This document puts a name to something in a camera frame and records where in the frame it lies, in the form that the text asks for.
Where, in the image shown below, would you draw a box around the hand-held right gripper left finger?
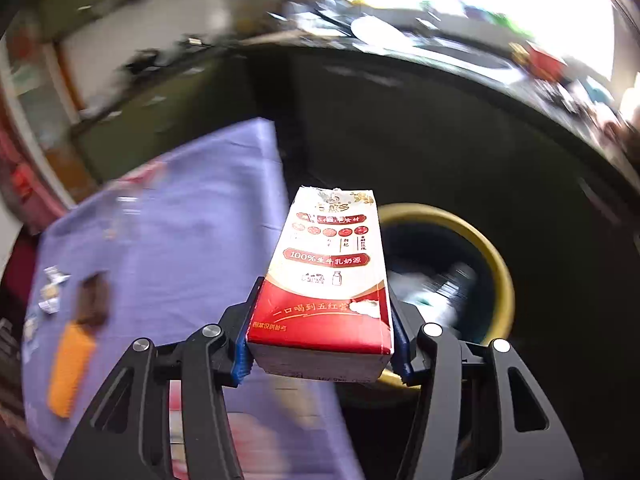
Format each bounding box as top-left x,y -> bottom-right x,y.
54,276 -> 267,480

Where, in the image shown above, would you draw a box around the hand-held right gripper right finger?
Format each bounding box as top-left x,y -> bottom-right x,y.
389,294 -> 585,480

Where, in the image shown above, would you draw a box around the red white milk carton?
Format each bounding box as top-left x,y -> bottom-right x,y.
246,185 -> 396,381

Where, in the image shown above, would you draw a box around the black bin with yellow rim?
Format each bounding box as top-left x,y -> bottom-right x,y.
345,202 -> 516,406

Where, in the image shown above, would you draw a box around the dark brown packet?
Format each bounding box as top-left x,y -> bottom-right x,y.
75,270 -> 112,328

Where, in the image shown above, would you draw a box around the orange foam net sleeve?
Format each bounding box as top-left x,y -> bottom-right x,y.
46,321 -> 98,420

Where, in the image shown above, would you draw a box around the small white wrapper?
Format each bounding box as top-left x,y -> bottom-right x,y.
39,266 -> 71,316

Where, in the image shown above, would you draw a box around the purple floral tablecloth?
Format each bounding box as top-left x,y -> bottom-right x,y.
20,117 -> 366,480

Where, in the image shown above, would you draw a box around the green base cabinets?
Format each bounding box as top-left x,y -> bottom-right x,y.
75,45 -> 261,186

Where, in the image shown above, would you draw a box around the white plate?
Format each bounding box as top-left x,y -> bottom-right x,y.
350,15 -> 413,48

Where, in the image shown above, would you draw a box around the red cup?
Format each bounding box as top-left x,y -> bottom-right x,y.
525,42 -> 568,83

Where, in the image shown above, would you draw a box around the bright window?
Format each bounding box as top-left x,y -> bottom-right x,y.
330,0 -> 616,81

